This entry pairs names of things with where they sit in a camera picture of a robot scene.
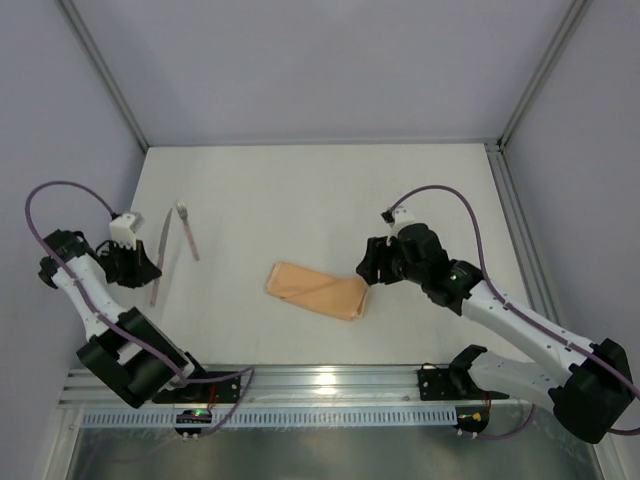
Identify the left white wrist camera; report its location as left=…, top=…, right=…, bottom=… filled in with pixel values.
left=109, top=212, right=144, bottom=250

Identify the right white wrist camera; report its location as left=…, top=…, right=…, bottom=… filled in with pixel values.
left=381, top=205, right=417, bottom=237

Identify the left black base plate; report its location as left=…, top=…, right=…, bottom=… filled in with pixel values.
left=151, top=375, right=241, bottom=405

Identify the silver fork pink handle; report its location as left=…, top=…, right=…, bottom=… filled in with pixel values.
left=175, top=201, right=200, bottom=261

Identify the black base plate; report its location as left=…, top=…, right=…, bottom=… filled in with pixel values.
left=416, top=364, right=509, bottom=401
left=151, top=375, right=241, bottom=405

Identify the pink handled utensil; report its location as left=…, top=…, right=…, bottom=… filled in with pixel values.
left=150, top=208, right=173, bottom=307

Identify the frame post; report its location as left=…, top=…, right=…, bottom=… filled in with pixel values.
left=497, top=0, right=592, bottom=151
left=55, top=0, right=150, bottom=153

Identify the left frame post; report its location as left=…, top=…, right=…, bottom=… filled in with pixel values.
left=55, top=0, right=150, bottom=153

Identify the left black controller board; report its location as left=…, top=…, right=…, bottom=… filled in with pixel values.
left=174, top=409, right=213, bottom=441

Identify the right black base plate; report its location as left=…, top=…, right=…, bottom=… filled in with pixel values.
left=416, top=364, right=509, bottom=401

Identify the right black controller board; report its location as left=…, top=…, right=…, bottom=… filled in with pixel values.
left=453, top=407, right=490, bottom=439

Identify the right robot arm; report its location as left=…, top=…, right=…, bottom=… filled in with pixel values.
left=356, top=223, right=638, bottom=444

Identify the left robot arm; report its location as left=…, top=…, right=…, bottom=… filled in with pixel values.
left=38, top=230, right=205, bottom=408

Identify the front aluminium rail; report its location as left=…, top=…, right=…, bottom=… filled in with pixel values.
left=57, top=363, right=566, bottom=409

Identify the white slotted cable duct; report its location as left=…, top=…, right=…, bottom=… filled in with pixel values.
left=81, top=405, right=455, bottom=429

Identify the right side aluminium rail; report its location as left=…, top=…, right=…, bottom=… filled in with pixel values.
left=484, top=143, right=561, bottom=324

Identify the black controller board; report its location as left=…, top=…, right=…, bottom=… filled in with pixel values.
left=453, top=407, right=490, bottom=439
left=174, top=409, right=213, bottom=441

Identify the right frame post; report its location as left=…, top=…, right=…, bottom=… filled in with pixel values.
left=497, top=0, right=592, bottom=151

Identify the aluminium rail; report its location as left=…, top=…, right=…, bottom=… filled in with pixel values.
left=57, top=363, right=566, bottom=409
left=484, top=143, right=561, bottom=324

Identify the orange cloth napkin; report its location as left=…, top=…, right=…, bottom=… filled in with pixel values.
left=265, top=262, right=369, bottom=321

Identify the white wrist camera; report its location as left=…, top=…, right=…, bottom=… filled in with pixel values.
left=381, top=205, right=417, bottom=237
left=109, top=212, right=144, bottom=250

